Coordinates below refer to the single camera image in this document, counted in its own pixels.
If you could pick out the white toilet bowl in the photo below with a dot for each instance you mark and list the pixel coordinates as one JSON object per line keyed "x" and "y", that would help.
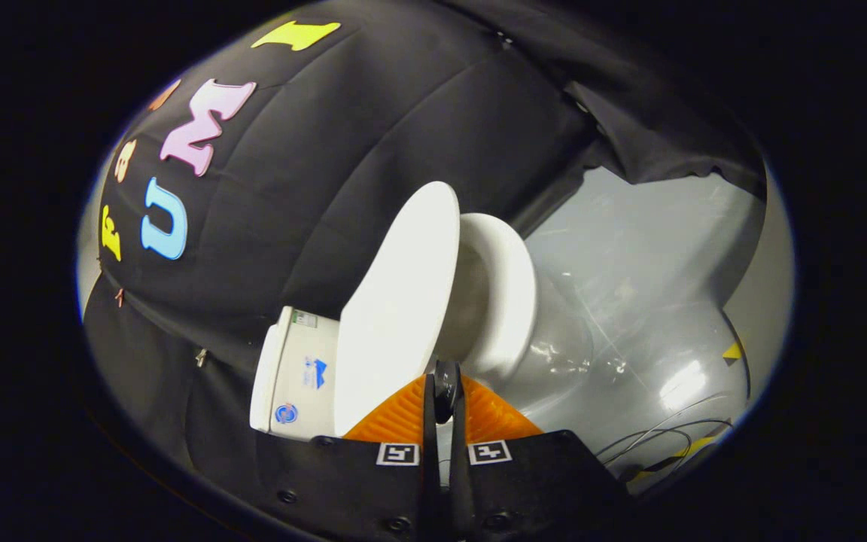
{"x": 512, "y": 293}

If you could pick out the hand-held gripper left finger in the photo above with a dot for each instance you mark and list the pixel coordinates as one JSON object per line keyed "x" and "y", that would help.
{"x": 343, "y": 489}

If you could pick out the yellow black floor tape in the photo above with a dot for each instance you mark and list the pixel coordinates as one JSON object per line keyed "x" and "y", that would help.
{"x": 733, "y": 351}

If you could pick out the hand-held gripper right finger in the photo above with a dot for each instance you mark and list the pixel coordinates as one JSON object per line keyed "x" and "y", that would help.
{"x": 539, "y": 489}

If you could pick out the black backdrop cloth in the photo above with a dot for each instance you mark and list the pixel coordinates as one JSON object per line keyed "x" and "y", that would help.
{"x": 373, "y": 128}

